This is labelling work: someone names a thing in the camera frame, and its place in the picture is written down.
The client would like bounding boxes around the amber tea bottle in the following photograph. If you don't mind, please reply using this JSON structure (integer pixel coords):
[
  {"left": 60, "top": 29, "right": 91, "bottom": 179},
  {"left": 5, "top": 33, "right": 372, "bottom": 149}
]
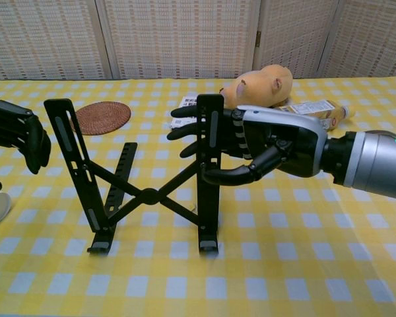
[{"left": 273, "top": 100, "right": 357, "bottom": 132}]

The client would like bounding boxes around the card box with colourful grid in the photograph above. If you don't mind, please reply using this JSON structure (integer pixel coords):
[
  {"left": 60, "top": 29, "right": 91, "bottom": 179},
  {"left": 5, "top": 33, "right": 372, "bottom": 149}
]
[{"left": 169, "top": 95, "right": 199, "bottom": 130}]

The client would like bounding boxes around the orange plush toy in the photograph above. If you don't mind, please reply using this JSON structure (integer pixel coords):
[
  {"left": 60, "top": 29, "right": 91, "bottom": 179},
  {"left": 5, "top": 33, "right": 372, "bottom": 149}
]
[{"left": 218, "top": 64, "right": 294, "bottom": 109}]

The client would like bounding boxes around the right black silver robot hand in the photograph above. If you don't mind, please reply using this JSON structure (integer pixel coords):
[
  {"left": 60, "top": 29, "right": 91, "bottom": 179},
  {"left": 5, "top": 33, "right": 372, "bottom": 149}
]
[{"left": 166, "top": 104, "right": 329, "bottom": 188}]

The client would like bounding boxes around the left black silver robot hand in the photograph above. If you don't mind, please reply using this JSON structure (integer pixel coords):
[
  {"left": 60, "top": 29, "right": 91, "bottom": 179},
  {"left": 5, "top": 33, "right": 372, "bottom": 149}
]
[{"left": 0, "top": 91, "right": 52, "bottom": 192}]

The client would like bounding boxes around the round brown woven coaster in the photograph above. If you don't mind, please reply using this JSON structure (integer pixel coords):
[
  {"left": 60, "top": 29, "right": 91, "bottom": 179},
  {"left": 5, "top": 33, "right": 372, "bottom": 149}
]
[{"left": 69, "top": 101, "right": 132, "bottom": 135}]

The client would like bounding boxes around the yellow checkered tablecloth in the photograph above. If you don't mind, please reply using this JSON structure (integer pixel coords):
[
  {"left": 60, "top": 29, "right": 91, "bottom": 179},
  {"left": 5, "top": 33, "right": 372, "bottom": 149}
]
[{"left": 0, "top": 75, "right": 396, "bottom": 317}]

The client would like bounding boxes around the woven bamboo folding screen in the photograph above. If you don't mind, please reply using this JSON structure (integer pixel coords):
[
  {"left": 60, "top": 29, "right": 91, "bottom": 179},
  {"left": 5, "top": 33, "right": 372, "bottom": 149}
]
[{"left": 0, "top": 0, "right": 396, "bottom": 82}]

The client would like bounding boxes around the black folding laptop stand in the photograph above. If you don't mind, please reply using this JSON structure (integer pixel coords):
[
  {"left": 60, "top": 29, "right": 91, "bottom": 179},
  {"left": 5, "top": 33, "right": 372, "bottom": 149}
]
[{"left": 43, "top": 94, "right": 225, "bottom": 257}]

